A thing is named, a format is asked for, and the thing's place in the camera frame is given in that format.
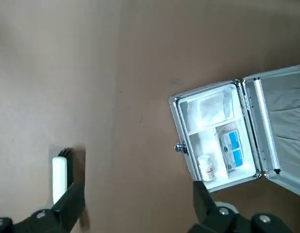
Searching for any white pill bottle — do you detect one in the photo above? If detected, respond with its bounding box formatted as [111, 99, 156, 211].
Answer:
[197, 154, 216, 182]

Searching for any open aluminium case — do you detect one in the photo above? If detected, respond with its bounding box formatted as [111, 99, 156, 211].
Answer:
[168, 63, 300, 199]

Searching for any clear plastic bag pack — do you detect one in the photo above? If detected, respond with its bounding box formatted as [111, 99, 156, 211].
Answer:
[187, 91, 236, 131]

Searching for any black brush with cream handle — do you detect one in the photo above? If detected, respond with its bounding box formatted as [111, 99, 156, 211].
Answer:
[48, 145, 91, 230]

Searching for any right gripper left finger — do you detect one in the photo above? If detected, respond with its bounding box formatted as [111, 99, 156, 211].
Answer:
[0, 182, 86, 233]

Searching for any blue white medicine box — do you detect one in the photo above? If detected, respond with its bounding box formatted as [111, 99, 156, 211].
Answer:
[219, 128, 247, 172]

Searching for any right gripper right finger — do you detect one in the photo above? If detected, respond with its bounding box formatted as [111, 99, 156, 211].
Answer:
[188, 181, 294, 233]

